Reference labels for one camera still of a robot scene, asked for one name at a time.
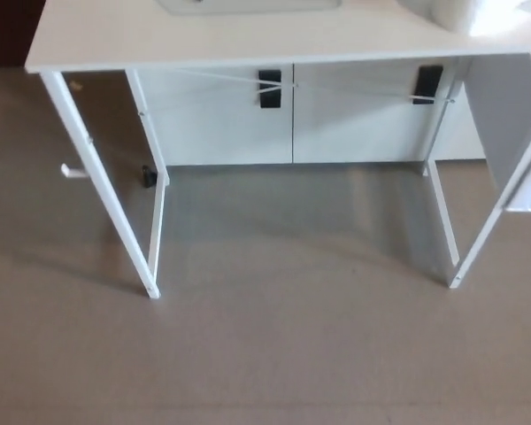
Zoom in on white desk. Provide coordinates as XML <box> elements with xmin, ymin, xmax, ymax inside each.
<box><xmin>25</xmin><ymin>0</ymin><xmax>531</xmax><ymax>298</ymax></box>

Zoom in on grey file tray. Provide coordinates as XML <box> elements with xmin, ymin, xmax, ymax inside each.
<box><xmin>158</xmin><ymin>0</ymin><xmax>342</xmax><ymax>17</ymax></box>

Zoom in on white toilet paper roll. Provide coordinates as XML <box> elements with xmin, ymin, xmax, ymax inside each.
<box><xmin>396</xmin><ymin>0</ymin><xmax>482</xmax><ymax>35</ymax></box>

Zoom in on white cabinet with black handles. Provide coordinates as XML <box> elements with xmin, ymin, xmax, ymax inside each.
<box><xmin>127</xmin><ymin>60</ymin><xmax>488</xmax><ymax>167</ymax></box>

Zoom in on black cabinet handle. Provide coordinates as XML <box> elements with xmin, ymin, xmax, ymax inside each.
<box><xmin>258</xmin><ymin>69</ymin><xmax>282</xmax><ymax>110</ymax></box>

